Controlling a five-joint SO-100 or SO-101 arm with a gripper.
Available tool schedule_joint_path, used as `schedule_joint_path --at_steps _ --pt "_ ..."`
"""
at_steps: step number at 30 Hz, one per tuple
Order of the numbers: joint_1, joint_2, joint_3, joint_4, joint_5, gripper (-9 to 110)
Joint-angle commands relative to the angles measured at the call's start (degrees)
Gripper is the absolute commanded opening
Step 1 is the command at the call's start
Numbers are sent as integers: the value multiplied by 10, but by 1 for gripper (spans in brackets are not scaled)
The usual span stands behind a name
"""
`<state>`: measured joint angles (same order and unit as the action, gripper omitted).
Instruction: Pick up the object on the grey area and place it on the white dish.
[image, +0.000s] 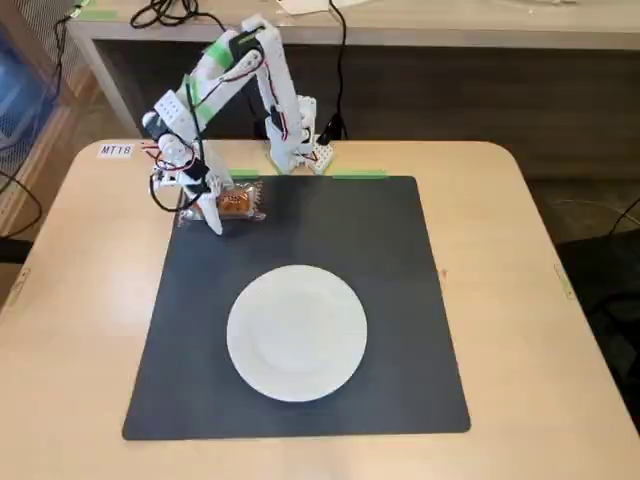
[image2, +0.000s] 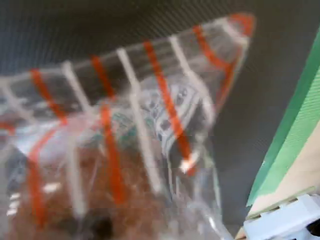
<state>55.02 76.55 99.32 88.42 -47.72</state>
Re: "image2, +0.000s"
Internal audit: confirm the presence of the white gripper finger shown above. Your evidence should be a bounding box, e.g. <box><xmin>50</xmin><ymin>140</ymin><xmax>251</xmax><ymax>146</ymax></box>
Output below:
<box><xmin>243</xmin><ymin>192</ymin><xmax>320</xmax><ymax>240</ymax></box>

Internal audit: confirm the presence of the clear brown snack package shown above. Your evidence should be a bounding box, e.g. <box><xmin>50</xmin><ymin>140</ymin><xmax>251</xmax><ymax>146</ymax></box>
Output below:
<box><xmin>0</xmin><ymin>12</ymin><xmax>256</xmax><ymax>240</ymax></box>

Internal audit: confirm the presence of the green tape strip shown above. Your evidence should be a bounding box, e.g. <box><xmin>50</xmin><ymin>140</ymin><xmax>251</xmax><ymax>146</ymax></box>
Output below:
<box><xmin>246</xmin><ymin>24</ymin><xmax>320</xmax><ymax>209</ymax></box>

